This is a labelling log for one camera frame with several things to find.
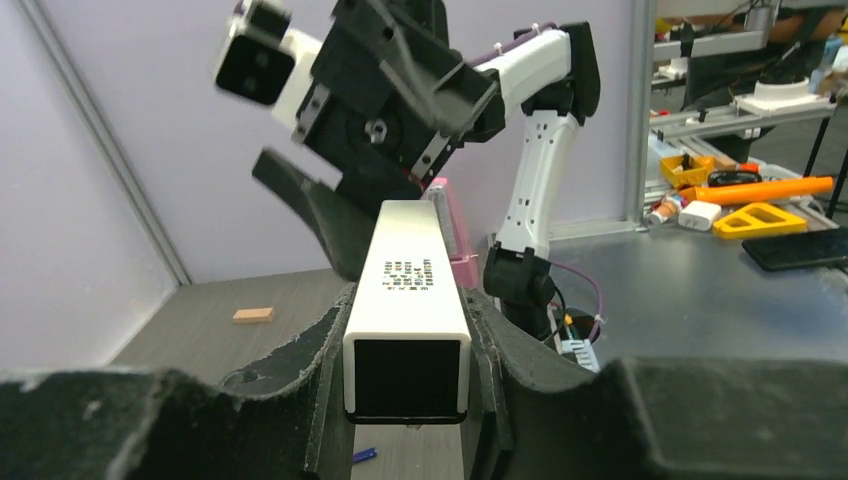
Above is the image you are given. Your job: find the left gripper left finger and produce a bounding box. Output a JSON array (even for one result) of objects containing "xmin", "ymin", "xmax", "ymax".
[{"xmin": 1, "ymin": 285, "xmax": 356, "ymax": 479}]

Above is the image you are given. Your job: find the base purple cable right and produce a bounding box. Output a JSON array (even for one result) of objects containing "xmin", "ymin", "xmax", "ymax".
[{"xmin": 549, "ymin": 259, "xmax": 607, "ymax": 346}]

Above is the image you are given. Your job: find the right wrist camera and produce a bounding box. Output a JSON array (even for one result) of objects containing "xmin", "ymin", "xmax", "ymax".
[{"xmin": 213, "ymin": 1, "xmax": 322, "ymax": 135}]

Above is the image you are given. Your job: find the white black remote cover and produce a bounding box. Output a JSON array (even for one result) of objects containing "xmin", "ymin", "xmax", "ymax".
[{"xmin": 342, "ymin": 200, "xmax": 472, "ymax": 425}]

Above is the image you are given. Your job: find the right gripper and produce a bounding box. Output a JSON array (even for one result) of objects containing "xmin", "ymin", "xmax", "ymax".
[{"xmin": 252, "ymin": 1, "xmax": 506, "ymax": 282}]

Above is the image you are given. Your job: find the blue purple battery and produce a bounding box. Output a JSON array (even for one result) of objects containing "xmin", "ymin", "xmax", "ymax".
[{"xmin": 352, "ymin": 447, "xmax": 378, "ymax": 464}]

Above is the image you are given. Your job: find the pink tape dispenser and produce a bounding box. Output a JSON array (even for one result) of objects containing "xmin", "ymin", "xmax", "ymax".
[{"xmin": 425, "ymin": 177, "xmax": 480, "ymax": 289}]

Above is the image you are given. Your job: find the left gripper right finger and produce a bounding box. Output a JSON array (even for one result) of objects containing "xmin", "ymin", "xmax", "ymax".
[{"xmin": 460, "ymin": 289, "xmax": 847, "ymax": 479}]

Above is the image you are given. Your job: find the wooden block right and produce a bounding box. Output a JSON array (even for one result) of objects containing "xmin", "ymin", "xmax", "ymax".
[{"xmin": 232, "ymin": 307, "xmax": 275, "ymax": 325}]

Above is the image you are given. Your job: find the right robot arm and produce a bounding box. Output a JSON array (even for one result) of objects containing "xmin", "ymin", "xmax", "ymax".
[{"xmin": 252, "ymin": 1, "xmax": 601, "ymax": 341}]

